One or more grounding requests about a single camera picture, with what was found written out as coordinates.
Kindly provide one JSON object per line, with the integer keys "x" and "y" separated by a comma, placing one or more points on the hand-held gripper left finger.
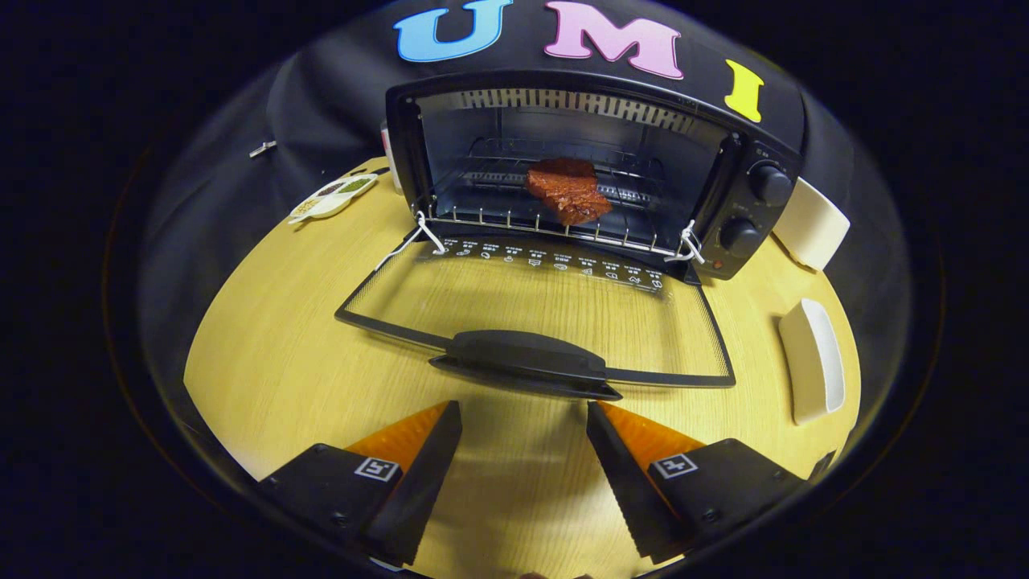
{"x": 418, "y": 482}

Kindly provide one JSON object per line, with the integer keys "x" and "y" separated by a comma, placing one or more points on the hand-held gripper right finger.
{"x": 623, "y": 482}

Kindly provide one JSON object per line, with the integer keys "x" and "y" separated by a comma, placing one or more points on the red meat piece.
{"x": 571, "y": 193}

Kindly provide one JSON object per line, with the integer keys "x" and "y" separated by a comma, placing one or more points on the black toaster oven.
{"x": 402, "y": 145}

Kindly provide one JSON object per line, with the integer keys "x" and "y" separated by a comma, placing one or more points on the white toaster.
{"x": 812, "y": 229}

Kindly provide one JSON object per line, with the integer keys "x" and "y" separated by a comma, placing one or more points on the white rectangular tray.
{"x": 804, "y": 370}

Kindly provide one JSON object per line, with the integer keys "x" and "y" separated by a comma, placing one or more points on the white divided grain dish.
{"x": 334, "y": 199}

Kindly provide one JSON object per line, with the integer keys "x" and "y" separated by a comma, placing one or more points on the clear plastic bottle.
{"x": 385, "y": 149}

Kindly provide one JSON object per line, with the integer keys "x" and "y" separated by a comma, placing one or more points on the silver metal clip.
{"x": 262, "y": 149}

